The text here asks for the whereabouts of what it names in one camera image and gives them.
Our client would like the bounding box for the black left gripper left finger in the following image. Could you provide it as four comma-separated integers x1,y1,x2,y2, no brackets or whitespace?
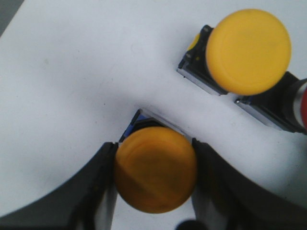
0,142,118,230

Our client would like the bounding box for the red mushroom push button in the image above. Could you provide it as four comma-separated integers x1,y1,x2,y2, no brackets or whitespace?
235,71,307,135

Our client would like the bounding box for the yellow mushroom push button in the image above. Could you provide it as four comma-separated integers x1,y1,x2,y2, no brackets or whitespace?
177,9,291,96
114,109,197,214

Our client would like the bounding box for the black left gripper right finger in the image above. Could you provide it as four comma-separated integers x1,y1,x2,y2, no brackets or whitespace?
192,138,307,230

